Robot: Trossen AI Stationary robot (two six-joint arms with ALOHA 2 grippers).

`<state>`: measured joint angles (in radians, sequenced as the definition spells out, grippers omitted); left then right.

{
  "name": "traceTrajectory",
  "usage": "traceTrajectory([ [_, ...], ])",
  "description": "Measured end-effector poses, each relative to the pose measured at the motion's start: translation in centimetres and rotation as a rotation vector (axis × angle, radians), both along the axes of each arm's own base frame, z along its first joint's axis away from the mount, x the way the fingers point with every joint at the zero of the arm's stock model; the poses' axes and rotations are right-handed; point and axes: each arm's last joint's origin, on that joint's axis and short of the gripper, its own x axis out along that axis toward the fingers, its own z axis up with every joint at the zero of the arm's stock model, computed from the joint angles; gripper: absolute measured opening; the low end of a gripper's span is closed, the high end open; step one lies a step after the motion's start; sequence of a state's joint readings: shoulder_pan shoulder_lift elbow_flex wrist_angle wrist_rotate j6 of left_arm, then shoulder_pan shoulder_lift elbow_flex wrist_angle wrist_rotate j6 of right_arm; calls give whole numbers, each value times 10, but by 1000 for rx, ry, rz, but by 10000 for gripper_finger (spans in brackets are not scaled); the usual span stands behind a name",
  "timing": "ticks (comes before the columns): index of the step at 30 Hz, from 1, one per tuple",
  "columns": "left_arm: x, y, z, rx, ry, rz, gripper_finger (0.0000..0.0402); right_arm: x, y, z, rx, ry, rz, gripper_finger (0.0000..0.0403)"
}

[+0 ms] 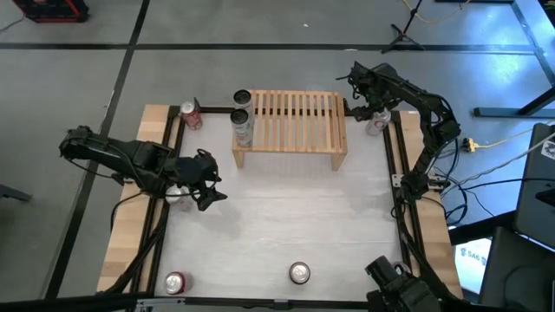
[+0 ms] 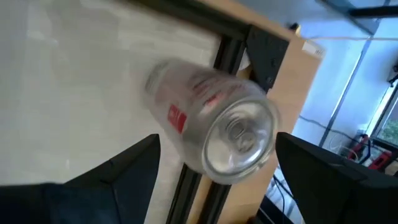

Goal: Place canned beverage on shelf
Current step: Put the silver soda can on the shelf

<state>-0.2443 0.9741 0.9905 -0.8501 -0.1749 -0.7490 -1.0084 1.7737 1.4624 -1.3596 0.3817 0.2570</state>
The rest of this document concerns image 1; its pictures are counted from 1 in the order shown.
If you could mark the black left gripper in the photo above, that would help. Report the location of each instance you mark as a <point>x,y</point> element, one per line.
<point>191,173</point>

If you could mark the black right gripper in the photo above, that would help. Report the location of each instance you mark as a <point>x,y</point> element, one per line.
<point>373,89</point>

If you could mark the silver Diet Coke can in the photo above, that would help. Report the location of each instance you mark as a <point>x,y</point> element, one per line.
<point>378,123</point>
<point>178,198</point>

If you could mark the tall white Celsius can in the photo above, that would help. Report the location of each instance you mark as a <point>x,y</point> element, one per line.
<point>241,130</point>
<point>243,99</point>

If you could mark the red Star Wars Coca-Cola can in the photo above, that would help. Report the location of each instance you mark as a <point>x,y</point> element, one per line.
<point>299,273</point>

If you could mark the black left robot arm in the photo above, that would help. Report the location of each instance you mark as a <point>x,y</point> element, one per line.
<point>108,154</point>

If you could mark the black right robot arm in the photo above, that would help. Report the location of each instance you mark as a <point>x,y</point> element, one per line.
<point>433,112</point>

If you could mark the wooden slatted shelf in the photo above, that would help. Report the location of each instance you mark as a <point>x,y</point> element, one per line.
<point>299,125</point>

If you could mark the black tripod stand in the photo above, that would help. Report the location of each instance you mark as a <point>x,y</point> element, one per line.
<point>402,37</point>

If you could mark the white SA6 label sheet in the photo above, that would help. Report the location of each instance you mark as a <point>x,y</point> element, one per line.
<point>472,260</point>

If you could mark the dark grey monitor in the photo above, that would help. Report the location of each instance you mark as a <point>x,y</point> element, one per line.
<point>535,195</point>

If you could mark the grey chair base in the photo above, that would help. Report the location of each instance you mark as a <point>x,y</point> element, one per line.
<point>13,193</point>

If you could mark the red and black crate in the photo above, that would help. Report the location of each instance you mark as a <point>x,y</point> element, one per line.
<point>52,13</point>

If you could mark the black metal table frame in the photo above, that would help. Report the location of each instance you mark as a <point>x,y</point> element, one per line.
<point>217,109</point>

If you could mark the black desk leg frame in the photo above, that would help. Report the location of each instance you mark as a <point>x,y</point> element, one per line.
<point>498,112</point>

